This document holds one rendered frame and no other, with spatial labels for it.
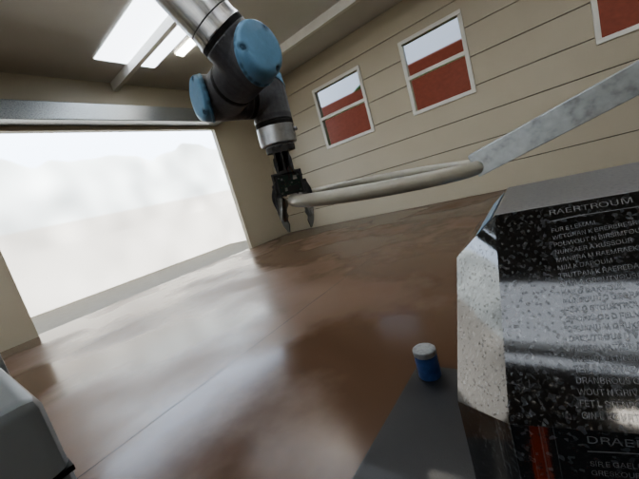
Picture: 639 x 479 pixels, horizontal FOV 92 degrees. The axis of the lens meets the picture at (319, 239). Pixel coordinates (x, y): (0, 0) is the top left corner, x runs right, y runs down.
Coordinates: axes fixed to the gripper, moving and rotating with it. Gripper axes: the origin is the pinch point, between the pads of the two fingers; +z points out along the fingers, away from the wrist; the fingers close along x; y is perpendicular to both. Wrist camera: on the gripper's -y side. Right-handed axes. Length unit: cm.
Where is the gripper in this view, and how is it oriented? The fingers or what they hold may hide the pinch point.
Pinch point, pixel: (299, 224)
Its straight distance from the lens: 81.9
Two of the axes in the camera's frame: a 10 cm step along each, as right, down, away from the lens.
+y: 0.7, 1.9, -9.8
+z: 2.2, 9.5, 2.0
